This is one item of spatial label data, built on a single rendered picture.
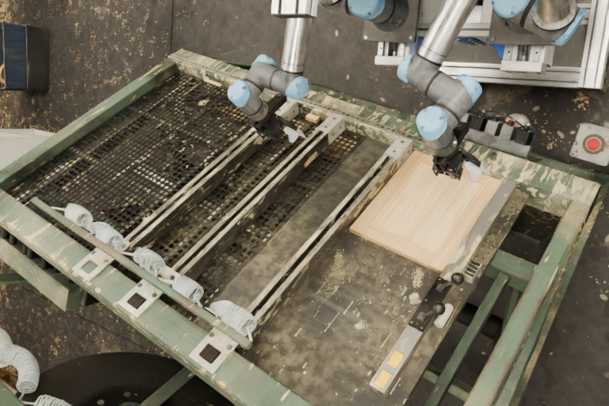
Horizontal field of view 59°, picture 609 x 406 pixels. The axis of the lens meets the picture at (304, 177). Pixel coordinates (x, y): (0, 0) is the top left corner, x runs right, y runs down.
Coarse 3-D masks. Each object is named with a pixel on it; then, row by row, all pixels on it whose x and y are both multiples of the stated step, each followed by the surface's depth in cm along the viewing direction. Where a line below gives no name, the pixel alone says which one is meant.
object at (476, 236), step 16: (496, 192) 194; (512, 192) 195; (496, 208) 189; (480, 224) 185; (464, 240) 181; (480, 240) 180; (464, 256) 176; (448, 272) 172; (432, 320) 163; (400, 336) 158; (416, 336) 158; (400, 352) 155; (384, 368) 152; (400, 368) 151
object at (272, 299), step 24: (408, 144) 214; (384, 168) 206; (360, 192) 202; (336, 216) 193; (312, 240) 185; (336, 240) 191; (288, 264) 179; (312, 264) 182; (288, 288) 174; (216, 312) 153; (264, 312) 167; (216, 336) 159; (216, 360) 153
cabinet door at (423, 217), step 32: (416, 160) 215; (384, 192) 204; (416, 192) 203; (448, 192) 201; (480, 192) 198; (384, 224) 193; (416, 224) 192; (448, 224) 190; (416, 256) 181; (448, 256) 179
